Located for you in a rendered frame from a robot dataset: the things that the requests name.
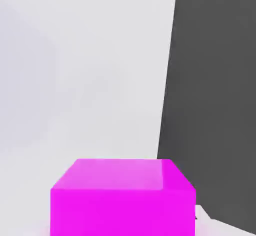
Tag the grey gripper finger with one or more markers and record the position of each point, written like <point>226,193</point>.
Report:
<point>202,225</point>

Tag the small magenta cube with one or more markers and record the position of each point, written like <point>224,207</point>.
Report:
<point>122,204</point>

